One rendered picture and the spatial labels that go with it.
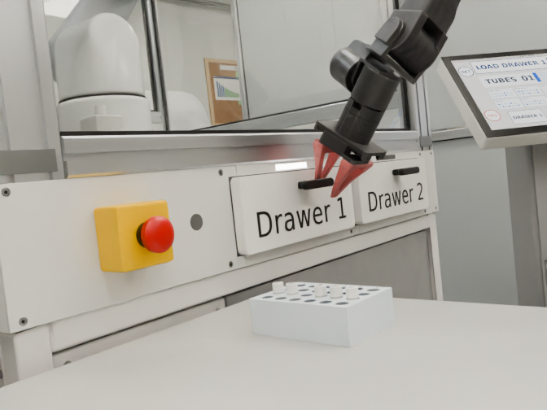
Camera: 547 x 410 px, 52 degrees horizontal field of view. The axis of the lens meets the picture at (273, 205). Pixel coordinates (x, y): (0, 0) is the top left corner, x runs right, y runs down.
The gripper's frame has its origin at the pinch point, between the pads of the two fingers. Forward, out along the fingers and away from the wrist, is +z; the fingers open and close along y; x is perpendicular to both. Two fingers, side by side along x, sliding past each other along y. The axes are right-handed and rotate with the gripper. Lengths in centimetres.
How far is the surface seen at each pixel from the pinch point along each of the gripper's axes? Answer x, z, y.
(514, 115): -74, -15, 0
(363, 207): -14.9, 5.4, -0.7
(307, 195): 1.9, 2.4, 1.5
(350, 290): 28.8, -4.6, -22.3
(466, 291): -168, 71, 3
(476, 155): -166, 17, 30
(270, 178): 10.6, -0.2, 3.5
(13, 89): 46.6, -8.2, 11.7
